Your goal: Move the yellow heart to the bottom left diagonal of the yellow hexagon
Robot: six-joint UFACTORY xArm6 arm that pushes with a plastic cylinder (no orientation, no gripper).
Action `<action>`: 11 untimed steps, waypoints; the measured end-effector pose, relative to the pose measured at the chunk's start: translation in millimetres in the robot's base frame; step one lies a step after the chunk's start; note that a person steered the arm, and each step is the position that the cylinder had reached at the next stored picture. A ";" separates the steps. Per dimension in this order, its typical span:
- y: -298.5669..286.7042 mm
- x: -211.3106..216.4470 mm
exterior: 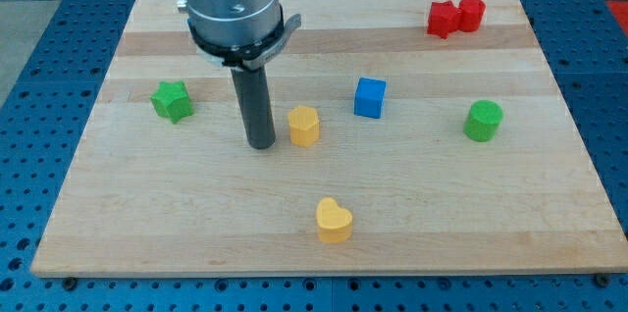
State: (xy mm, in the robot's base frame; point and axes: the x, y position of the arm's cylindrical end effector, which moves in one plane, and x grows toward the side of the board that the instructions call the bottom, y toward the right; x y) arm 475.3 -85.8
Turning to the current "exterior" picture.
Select green cylinder block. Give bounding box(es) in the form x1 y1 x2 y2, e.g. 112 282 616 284
463 100 503 142

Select yellow hexagon block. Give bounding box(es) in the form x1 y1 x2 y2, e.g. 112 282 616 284
288 105 320 147

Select red cylinder block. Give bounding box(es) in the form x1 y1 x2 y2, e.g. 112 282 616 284
458 0 486 32

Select red star block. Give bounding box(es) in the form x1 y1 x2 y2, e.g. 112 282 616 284
427 0 461 39

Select black clamp ring with bracket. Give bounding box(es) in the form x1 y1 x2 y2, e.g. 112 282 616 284
177 0 301 72

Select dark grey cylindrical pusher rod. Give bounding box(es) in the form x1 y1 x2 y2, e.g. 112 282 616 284
231 68 276 149

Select blue cube block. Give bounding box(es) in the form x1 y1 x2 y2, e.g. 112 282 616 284
353 78 387 119

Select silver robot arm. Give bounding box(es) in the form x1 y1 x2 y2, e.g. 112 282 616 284
178 0 301 149

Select wooden board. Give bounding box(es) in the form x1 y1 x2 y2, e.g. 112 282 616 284
30 0 627 279

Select yellow heart block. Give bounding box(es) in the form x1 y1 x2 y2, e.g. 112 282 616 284
315 197 353 243

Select green star block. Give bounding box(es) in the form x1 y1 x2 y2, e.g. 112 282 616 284
150 81 194 124

